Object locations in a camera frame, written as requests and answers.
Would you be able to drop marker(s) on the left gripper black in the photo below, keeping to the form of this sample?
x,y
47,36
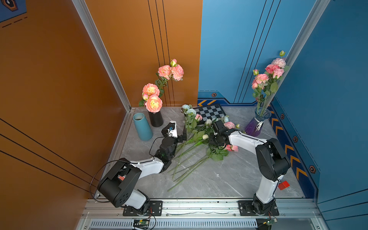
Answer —
x,y
184,138

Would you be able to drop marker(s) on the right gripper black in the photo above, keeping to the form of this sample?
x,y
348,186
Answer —
x,y
211,142

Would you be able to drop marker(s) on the bunch of pink flowers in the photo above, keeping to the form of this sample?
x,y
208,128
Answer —
x,y
199,130

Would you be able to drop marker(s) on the pink double bloom stem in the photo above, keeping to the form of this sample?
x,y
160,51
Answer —
x,y
260,85

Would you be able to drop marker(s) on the peach double bloom stem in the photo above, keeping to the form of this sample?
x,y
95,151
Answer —
x,y
173,71

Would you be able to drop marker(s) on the pink rose stem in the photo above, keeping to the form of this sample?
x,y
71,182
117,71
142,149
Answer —
x,y
270,71
275,85

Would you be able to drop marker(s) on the pale pink carnation stem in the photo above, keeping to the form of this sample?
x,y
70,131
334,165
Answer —
x,y
281,60

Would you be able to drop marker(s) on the large peach bloom stem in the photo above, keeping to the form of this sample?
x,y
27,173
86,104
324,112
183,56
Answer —
x,y
151,98

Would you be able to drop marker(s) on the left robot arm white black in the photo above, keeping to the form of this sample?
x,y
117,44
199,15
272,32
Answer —
x,y
118,185

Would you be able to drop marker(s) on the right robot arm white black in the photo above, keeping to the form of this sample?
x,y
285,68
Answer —
x,y
273,164

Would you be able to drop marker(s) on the teal ceramic vase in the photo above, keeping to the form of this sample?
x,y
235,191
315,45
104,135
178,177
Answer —
x,y
142,126

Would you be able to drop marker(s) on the black cylindrical vase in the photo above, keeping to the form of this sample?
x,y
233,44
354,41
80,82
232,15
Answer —
x,y
156,119

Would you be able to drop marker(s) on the blue purple glass vase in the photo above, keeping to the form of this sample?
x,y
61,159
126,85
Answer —
x,y
255,126

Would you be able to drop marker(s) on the black white chessboard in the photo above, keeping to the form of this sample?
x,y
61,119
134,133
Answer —
x,y
210,112

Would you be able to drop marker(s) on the left green circuit board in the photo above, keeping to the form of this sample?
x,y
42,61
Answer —
x,y
141,224

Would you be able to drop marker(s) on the green circuit board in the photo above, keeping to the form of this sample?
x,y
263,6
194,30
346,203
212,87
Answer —
x,y
270,222
141,224

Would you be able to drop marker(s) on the red block right side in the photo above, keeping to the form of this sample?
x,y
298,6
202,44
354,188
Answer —
x,y
283,185

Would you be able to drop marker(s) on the right green circuit board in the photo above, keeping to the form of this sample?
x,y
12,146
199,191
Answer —
x,y
270,222

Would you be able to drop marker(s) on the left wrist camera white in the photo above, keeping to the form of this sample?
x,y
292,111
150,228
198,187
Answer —
x,y
170,130

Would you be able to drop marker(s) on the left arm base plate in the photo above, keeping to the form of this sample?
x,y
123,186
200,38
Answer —
x,y
155,207

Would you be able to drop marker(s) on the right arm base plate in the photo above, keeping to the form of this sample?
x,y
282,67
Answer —
x,y
257,208

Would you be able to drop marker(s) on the aluminium front rail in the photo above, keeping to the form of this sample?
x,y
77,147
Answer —
x,y
207,208

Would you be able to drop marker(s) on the right aluminium corner post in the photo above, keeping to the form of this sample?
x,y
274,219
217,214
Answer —
x,y
310,23

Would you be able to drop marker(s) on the aluminium corner post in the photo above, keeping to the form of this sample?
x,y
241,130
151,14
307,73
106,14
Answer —
x,y
310,23
91,28

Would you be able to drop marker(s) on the left aluminium corner post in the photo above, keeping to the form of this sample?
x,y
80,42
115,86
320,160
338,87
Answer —
x,y
91,28

